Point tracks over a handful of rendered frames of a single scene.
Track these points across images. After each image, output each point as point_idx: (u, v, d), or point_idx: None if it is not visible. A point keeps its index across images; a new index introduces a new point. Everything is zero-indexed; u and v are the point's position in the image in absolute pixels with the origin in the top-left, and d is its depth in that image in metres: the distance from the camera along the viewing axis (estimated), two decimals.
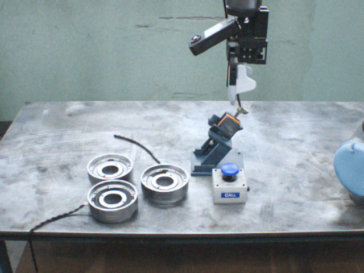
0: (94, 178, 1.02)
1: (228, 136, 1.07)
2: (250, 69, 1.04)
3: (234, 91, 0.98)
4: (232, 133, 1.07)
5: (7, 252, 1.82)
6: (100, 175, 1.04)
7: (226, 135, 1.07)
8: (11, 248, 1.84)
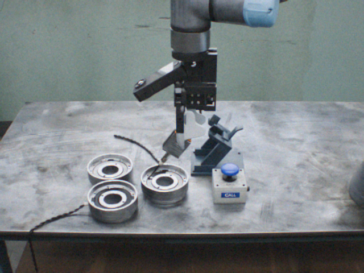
0: (94, 178, 1.02)
1: (177, 154, 0.98)
2: (203, 116, 0.97)
3: (182, 137, 0.93)
4: (182, 152, 0.98)
5: (7, 252, 1.82)
6: (100, 175, 1.04)
7: (175, 154, 0.98)
8: (11, 248, 1.84)
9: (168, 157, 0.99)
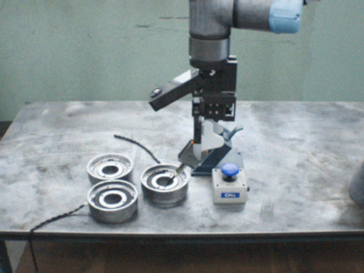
0: (94, 178, 1.02)
1: (193, 165, 0.94)
2: (220, 126, 0.93)
3: (199, 149, 0.90)
4: (198, 163, 0.94)
5: (7, 252, 1.82)
6: (100, 175, 1.04)
7: (191, 165, 0.94)
8: (11, 248, 1.84)
9: (183, 168, 0.95)
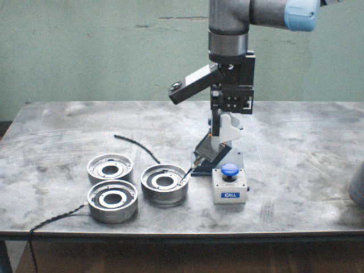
0: (94, 178, 1.02)
1: (211, 157, 0.97)
2: (236, 119, 0.96)
3: (217, 141, 0.92)
4: (215, 155, 0.97)
5: (7, 252, 1.82)
6: (100, 175, 1.04)
7: (209, 157, 0.97)
8: (11, 248, 1.84)
9: (201, 161, 0.98)
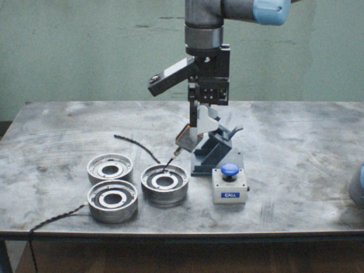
0: (94, 178, 1.02)
1: (190, 149, 1.00)
2: (215, 111, 0.99)
3: (195, 132, 0.95)
4: (194, 147, 1.00)
5: (7, 252, 1.82)
6: (100, 175, 1.04)
7: (187, 148, 1.00)
8: (11, 248, 1.84)
9: (181, 151, 1.01)
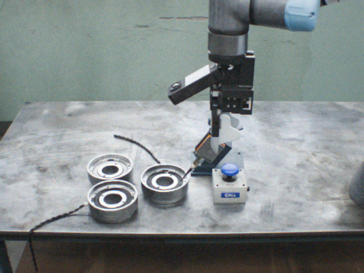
0: (94, 178, 1.02)
1: (210, 158, 0.96)
2: (236, 120, 0.96)
3: (216, 141, 0.92)
4: (215, 156, 0.96)
5: (7, 252, 1.82)
6: (100, 175, 1.04)
7: (208, 158, 0.96)
8: (11, 248, 1.84)
9: (200, 161, 0.98)
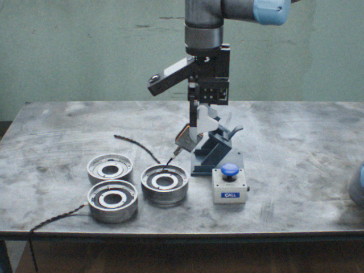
0: (94, 178, 1.02)
1: (190, 148, 1.00)
2: (215, 111, 0.99)
3: (194, 132, 0.95)
4: (194, 146, 1.00)
5: (7, 252, 1.82)
6: (100, 175, 1.04)
7: (187, 148, 1.00)
8: (11, 248, 1.84)
9: (180, 151, 1.01)
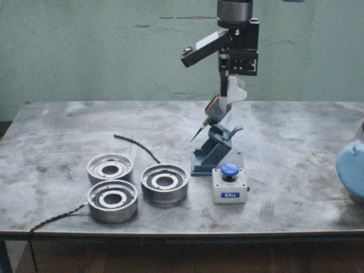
0: (94, 178, 1.02)
1: (219, 119, 1.05)
2: (242, 83, 1.05)
3: (224, 101, 1.00)
4: (223, 116, 1.05)
5: (7, 252, 1.82)
6: (100, 175, 1.04)
7: (216, 118, 1.05)
8: (11, 248, 1.84)
9: (210, 121, 1.06)
